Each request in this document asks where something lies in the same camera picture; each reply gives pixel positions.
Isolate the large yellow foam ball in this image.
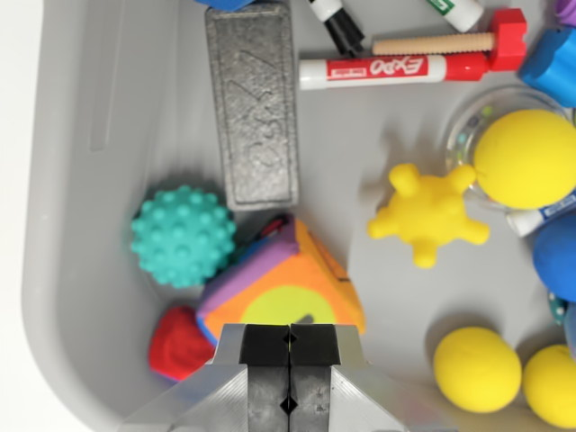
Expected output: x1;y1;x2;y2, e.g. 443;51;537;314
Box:
472;107;576;211

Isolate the wooden toy bolt red head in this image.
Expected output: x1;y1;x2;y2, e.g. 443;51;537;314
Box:
371;7;528;73

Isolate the red Expo marker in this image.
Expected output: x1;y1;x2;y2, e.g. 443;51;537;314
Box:
298;53;491;92

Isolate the multicolour fabric cube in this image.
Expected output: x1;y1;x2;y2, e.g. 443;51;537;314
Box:
195;214;366;346

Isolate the yellow spiky rubber toy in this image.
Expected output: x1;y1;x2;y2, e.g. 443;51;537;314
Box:
367;162;491;270

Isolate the blue foam ball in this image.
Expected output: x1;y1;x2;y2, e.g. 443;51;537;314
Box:
532;214;576;303

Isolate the teal bumpy rubber ball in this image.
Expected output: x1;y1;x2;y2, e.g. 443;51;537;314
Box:
130;184;238;290

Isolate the clear plastic bead rattle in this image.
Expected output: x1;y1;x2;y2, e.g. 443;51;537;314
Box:
443;85;576;212

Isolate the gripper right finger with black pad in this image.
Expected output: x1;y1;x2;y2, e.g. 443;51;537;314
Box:
290;322;455;432

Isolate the black Expo marker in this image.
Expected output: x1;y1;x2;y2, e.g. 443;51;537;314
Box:
307;0;366;58

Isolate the green Expo marker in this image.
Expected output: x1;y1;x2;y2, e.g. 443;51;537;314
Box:
422;0;485;33

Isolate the grey plastic bin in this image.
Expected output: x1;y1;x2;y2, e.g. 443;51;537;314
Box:
20;0;576;432

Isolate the blue foam block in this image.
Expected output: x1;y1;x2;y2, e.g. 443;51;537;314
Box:
193;0;257;13

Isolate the red foam heart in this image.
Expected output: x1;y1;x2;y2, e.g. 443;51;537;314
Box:
148;305;217;383

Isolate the blue Expo marker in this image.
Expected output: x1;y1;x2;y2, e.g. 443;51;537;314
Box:
506;188;576;239

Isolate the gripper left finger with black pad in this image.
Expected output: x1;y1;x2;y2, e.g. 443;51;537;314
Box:
119;322;290;432

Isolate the teal polka dot piece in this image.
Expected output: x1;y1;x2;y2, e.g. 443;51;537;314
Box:
546;290;568;328

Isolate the blue toy nut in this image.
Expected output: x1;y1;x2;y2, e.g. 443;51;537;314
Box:
517;27;576;109

